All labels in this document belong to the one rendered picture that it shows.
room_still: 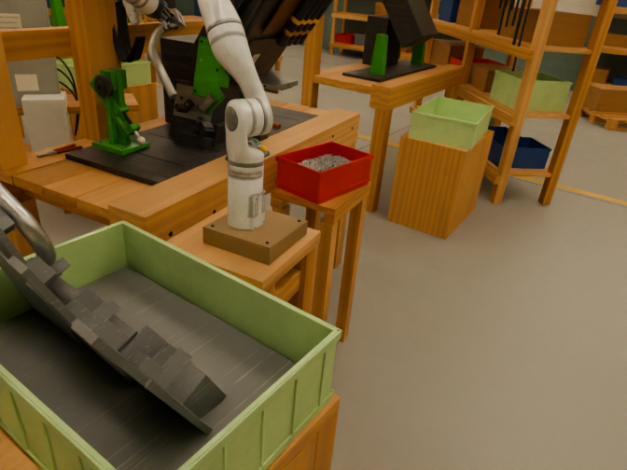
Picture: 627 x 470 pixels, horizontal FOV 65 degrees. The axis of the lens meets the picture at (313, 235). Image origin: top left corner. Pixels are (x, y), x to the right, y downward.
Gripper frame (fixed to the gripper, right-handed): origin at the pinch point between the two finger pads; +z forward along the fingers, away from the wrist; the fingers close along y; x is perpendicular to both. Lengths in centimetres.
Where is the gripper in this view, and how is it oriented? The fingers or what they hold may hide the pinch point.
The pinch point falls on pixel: (173, 20)
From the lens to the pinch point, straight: 187.3
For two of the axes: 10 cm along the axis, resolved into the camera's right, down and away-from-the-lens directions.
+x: -8.9, 3.8, 2.6
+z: 2.7, -0.2, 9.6
